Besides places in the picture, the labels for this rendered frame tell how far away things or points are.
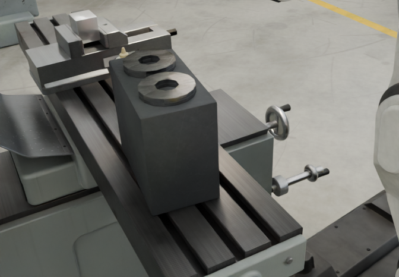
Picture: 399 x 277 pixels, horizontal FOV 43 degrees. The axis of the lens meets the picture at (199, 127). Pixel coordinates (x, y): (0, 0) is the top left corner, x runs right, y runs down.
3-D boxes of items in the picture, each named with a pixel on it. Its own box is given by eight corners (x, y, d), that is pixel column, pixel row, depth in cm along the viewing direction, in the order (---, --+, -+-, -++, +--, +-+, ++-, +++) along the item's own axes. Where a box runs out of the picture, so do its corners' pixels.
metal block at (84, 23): (92, 32, 128) (88, 9, 124) (100, 40, 123) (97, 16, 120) (72, 37, 126) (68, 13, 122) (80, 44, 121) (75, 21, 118)
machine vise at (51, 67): (152, 41, 143) (148, 3, 137) (176, 60, 131) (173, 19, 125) (28, 72, 129) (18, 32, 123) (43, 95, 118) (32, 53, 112)
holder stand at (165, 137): (179, 132, 102) (172, 40, 91) (221, 197, 85) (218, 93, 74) (121, 146, 99) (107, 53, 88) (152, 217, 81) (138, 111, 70)
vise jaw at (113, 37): (111, 28, 133) (108, 14, 131) (129, 44, 124) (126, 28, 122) (89, 33, 131) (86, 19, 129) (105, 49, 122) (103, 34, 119)
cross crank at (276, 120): (276, 126, 168) (278, 95, 162) (298, 143, 159) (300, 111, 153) (236, 140, 162) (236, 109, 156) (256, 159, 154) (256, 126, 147)
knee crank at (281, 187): (321, 169, 163) (323, 153, 159) (333, 178, 158) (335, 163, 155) (265, 191, 155) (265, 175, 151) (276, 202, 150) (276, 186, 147)
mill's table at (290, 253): (86, 29, 175) (82, 7, 170) (309, 270, 81) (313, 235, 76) (18, 44, 166) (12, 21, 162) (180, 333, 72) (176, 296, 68)
